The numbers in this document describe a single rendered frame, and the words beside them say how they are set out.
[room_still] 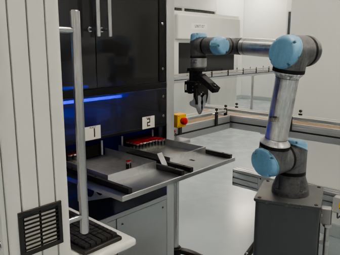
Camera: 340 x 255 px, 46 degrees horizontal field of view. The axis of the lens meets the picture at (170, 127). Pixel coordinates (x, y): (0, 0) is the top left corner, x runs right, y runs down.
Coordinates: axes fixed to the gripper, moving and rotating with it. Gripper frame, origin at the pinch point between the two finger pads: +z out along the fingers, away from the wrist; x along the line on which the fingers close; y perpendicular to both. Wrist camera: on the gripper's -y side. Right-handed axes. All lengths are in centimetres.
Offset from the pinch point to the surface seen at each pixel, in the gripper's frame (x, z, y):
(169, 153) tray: 6.2, 21.3, 14.3
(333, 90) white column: -143, 1, -6
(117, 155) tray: 28.4, 20.1, 26.3
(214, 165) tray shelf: 5.7, 21.9, -12.4
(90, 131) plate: 42, 7, 27
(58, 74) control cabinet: 91, -23, -27
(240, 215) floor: -129, 109, 58
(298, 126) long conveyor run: -82, 17, -9
